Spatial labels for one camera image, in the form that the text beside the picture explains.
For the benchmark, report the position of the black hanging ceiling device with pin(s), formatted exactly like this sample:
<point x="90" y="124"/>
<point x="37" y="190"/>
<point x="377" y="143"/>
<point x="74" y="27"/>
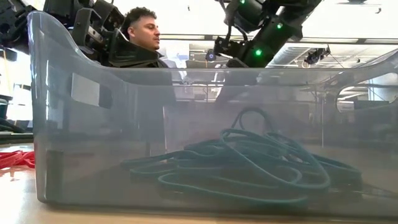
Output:
<point x="317" y="56"/>

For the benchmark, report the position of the black round camera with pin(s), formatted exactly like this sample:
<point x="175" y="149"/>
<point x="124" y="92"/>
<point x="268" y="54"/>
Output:
<point x="210" y="56"/>

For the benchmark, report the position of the person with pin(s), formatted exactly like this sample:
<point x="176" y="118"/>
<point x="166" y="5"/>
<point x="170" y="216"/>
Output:
<point x="143" y="31"/>

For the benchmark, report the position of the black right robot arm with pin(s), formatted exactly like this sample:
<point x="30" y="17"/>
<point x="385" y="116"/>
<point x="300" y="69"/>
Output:
<point x="273" y="25"/>

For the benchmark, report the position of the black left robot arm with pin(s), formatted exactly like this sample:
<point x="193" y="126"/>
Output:
<point x="12" y="21"/>

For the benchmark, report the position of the smoky grey plastic basket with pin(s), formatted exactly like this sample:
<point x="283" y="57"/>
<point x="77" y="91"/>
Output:
<point x="77" y="140"/>

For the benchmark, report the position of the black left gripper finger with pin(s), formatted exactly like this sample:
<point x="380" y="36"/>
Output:
<point x="130" y="56"/>

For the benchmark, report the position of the blue rubber band tangle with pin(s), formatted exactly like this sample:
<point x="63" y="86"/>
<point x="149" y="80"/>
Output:
<point x="342" y="169"/>
<point x="242" y="118"/>
<point x="186" y="186"/>

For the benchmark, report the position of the red rubber band tangle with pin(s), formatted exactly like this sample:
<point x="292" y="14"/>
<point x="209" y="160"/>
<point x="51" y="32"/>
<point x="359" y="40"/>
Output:
<point x="15" y="158"/>

